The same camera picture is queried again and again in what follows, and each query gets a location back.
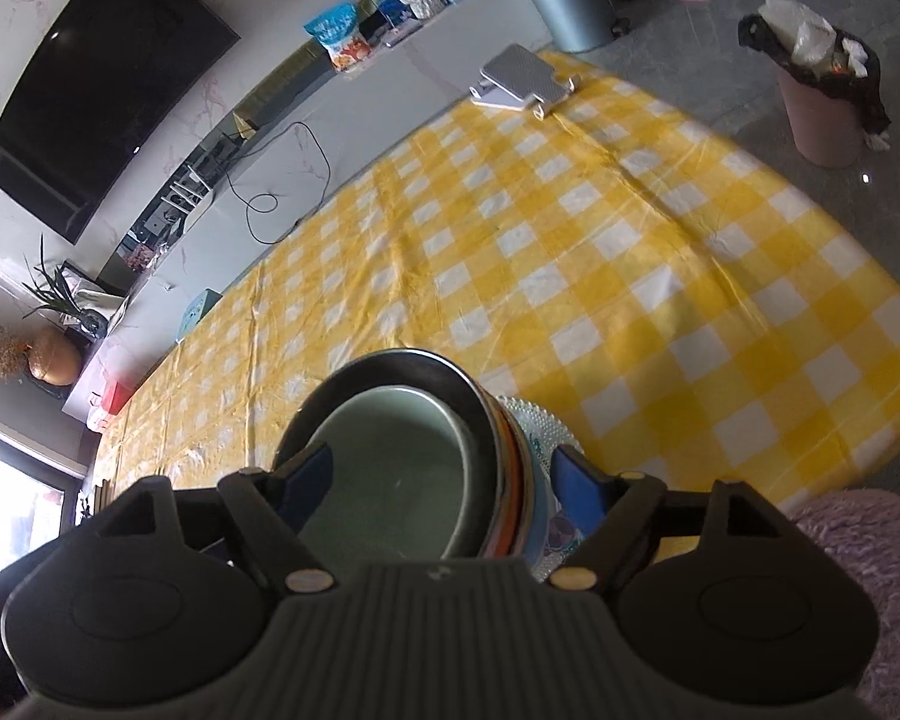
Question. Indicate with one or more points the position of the teal plastic stool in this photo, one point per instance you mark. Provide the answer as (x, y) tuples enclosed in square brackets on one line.
[(196, 313)]

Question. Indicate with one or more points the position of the white folding phone stand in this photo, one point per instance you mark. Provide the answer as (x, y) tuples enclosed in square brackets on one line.
[(517, 73)]

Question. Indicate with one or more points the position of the dried flower bunch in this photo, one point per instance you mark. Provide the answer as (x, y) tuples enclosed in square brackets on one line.
[(7, 356)]

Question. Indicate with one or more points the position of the clear glass plate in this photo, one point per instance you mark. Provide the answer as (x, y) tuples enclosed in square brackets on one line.
[(547, 420)]

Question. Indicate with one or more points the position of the pink fluffy cloth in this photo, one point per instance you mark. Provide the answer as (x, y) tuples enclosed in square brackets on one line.
[(870, 579)]

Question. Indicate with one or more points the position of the black picture frame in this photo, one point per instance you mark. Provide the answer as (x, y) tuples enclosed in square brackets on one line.
[(97, 286)]

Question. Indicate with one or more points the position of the white router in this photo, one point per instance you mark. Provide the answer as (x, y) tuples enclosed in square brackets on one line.
[(191, 206)]

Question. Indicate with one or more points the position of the blue vase with green plant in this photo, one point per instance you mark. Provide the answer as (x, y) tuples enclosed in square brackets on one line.
[(56, 292)]

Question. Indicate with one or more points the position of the orange steel bowl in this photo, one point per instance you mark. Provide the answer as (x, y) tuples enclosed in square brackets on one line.
[(517, 476)]

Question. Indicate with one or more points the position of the green ceramic bowl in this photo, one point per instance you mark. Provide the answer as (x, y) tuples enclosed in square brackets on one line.
[(397, 465)]

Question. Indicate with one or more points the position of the pink trash bin black bag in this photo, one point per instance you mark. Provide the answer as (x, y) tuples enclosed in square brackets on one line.
[(825, 121)]

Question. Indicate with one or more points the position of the teal steel bowl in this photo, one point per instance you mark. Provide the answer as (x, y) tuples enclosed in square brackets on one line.
[(541, 519)]

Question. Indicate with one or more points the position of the blue snack bag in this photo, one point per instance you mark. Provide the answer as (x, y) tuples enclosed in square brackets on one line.
[(339, 41)]

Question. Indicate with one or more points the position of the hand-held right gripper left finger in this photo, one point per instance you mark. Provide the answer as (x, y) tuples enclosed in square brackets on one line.
[(311, 478)]

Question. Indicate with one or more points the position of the orange round vase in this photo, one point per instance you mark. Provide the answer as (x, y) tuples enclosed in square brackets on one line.
[(54, 356)]

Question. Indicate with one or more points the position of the red box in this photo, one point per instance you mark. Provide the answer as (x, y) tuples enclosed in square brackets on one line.
[(112, 399)]

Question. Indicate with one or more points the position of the white marble media console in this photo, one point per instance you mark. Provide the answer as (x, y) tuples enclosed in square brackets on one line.
[(360, 106)]

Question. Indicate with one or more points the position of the small pink box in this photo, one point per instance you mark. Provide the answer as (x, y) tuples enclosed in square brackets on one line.
[(141, 257)]

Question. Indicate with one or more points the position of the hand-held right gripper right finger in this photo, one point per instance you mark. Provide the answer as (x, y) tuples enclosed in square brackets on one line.
[(577, 489)]

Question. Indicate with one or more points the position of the dark window frame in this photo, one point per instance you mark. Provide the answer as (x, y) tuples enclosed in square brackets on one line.
[(67, 476)]

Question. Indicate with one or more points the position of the black wall television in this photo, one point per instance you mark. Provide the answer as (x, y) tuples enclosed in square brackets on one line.
[(105, 90)]

